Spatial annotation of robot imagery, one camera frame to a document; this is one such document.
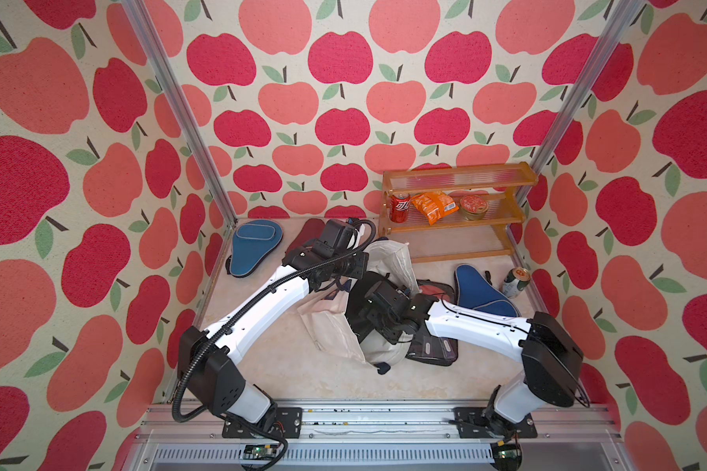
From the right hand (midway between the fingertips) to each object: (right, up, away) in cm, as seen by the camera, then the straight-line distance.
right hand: (365, 324), depth 83 cm
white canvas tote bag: (-11, +5, -9) cm, 14 cm away
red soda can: (+11, +35, +10) cm, 38 cm away
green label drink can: (+48, +12, +7) cm, 50 cm away
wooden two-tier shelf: (+33, +40, +19) cm, 55 cm away
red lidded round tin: (+37, +36, +15) cm, 54 cm away
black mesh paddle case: (+19, -7, +2) cm, 21 cm away
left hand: (+1, +17, -6) cm, 18 cm away
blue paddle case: (+37, +7, +15) cm, 41 cm away
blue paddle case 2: (-43, +24, +28) cm, 57 cm away
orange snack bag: (+24, +37, +15) cm, 47 cm away
